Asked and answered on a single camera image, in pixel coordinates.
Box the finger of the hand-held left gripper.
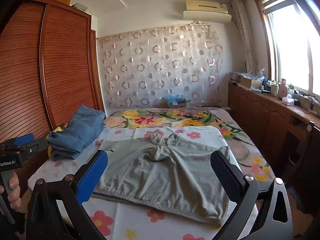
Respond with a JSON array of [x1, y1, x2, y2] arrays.
[[0, 133, 35, 151], [17, 138, 48, 157]]

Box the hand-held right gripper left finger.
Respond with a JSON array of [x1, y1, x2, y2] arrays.
[[26, 150, 108, 240]]

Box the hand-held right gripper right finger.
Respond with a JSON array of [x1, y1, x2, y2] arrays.
[[211, 151, 293, 240]]

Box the grey pants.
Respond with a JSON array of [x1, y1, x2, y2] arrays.
[[94, 127, 238, 227]]

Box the person's left hand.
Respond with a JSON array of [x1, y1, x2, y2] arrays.
[[7, 174, 22, 212]]

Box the folded blue jeans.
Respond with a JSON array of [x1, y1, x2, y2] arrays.
[[47, 105, 106, 161]]

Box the bed with floral sheet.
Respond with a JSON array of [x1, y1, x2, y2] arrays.
[[27, 126, 258, 240]]

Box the brown wooden counter cabinet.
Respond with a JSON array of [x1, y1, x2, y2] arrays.
[[228, 82, 320, 205]]

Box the brown slatted wooden wardrobe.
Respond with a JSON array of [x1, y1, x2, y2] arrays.
[[0, 0, 107, 198]]

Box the large-flower floral bedsheet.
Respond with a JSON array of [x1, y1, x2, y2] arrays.
[[104, 107, 273, 183]]

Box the cardboard box with blue contents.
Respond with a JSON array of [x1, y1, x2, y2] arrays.
[[166, 95, 188, 109]]

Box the open brown cardboard box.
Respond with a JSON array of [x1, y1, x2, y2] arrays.
[[240, 76, 263, 90]]

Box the patterned stack of cloth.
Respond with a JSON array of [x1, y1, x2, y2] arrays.
[[230, 71, 265, 80]]

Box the pink bottle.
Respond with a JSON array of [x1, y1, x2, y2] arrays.
[[279, 79, 288, 98]]

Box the sheer circle-pattern curtain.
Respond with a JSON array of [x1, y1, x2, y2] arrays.
[[96, 22, 224, 108]]

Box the tied pale window curtain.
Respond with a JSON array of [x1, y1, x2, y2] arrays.
[[231, 0, 262, 73]]

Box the window with wooden frame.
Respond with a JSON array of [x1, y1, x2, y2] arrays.
[[252, 0, 320, 95]]

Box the wall air conditioner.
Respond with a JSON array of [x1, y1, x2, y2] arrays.
[[183, 10, 232, 23], [185, 0, 228, 14]]

